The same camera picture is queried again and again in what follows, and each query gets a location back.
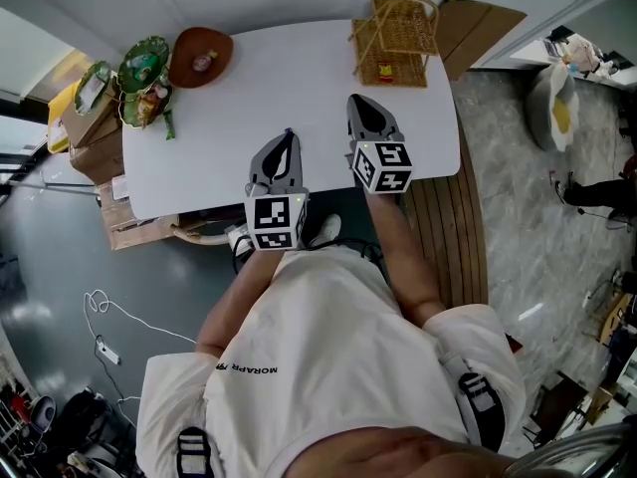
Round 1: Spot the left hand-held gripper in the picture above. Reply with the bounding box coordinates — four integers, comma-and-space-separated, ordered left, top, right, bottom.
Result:
242, 133, 310, 252

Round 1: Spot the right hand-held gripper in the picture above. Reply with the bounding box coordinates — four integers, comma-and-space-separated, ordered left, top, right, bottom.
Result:
343, 95, 415, 196

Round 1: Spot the wicker basket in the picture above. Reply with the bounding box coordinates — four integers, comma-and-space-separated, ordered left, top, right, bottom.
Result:
346, 0, 442, 89

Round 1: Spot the person's right forearm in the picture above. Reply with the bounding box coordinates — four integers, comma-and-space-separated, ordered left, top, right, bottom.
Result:
365, 191, 447, 328

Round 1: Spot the person's left forearm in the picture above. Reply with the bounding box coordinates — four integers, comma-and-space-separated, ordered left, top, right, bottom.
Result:
195, 249, 285, 353

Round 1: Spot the person's white shoe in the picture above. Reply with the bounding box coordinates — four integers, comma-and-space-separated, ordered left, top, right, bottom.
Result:
311, 213, 343, 246

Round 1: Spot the white electronics box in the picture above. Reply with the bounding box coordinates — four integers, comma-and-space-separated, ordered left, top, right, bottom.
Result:
226, 224, 253, 256

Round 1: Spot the light wooden chair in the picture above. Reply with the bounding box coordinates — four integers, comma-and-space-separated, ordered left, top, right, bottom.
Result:
171, 219, 235, 247

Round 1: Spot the brown slatted wooden platform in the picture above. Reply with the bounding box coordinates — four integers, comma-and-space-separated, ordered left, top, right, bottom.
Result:
402, 131, 492, 311

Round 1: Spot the brown wooden bowl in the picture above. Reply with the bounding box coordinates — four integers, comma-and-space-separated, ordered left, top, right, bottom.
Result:
167, 26, 235, 90

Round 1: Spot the flat brown cardboard sheet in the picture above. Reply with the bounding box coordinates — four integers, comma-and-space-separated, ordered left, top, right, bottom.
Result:
435, 0, 529, 82

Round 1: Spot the large labelled cardboard box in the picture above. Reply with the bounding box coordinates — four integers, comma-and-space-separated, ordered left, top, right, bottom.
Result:
97, 174, 183, 252

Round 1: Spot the grey beanbag seat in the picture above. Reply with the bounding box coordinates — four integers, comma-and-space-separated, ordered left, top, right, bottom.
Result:
526, 67, 558, 151

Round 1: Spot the green tiered dish stand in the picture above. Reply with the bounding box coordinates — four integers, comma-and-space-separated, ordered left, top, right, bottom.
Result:
73, 36, 175, 131

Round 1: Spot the plain cardboard box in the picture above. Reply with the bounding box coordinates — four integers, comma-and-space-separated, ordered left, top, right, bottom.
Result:
67, 131, 125, 186

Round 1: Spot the white yellow egg cushion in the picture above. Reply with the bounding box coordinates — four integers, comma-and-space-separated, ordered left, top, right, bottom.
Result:
546, 62, 581, 151

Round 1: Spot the flat cardboard box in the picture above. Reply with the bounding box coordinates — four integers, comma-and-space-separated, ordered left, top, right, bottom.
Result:
59, 80, 123, 148

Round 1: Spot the person's white shirt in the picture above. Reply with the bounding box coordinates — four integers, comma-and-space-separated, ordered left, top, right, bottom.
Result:
134, 244, 527, 478

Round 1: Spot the pink plush toy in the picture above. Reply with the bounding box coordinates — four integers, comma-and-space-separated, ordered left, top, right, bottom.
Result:
561, 37, 603, 77

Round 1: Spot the grey metal pole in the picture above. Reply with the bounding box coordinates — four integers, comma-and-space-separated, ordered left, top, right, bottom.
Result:
7, 180, 101, 196

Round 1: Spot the yellow box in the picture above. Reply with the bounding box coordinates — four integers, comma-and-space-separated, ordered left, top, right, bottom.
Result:
47, 82, 81, 156

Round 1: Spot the white power strip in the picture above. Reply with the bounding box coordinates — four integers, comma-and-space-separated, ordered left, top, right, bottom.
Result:
94, 336, 121, 366

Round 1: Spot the black framed glass door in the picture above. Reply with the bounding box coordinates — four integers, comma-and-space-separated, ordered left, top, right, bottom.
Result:
0, 90, 51, 203

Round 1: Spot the dark grey crate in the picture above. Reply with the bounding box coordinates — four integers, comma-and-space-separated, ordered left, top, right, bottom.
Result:
0, 254, 26, 308

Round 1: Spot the person's chin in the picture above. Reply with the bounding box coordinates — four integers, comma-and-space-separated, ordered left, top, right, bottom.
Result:
293, 425, 519, 478

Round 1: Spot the black bag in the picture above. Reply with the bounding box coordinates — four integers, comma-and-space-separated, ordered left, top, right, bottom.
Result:
54, 389, 108, 442

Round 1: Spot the grey round appliance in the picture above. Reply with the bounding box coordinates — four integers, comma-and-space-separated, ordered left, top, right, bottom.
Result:
29, 394, 59, 435

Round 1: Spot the white cable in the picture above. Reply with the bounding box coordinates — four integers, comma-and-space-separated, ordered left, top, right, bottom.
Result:
83, 289, 198, 346

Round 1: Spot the black grey harness strap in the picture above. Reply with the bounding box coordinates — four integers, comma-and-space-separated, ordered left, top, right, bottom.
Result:
456, 371, 507, 452
176, 425, 215, 478

